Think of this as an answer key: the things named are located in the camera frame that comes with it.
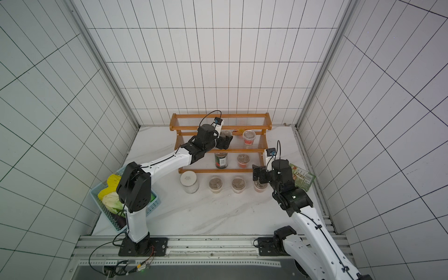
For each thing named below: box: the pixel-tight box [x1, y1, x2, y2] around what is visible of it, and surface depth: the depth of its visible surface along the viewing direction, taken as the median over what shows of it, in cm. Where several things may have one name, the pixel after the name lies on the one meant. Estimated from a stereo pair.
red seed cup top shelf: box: [231, 177, 247, 194], surface depth 87 cm
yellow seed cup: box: [208, 176, 224, 194], surface depth 87 cm
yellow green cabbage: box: [97, 173, 122, 201], surface depth 85 cm
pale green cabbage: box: [102, 191, 126, 217], surface depth 77 cm
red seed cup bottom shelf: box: [236, 153, 251, 169], surface depth 97 cm
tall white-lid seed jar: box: [179, 170, 200, 195], surface depth 86 cm
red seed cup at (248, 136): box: [242, 129, 257, 146], surface depth 89 cm
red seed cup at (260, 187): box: [253, 180, 269, 194], surface depth 87 cm
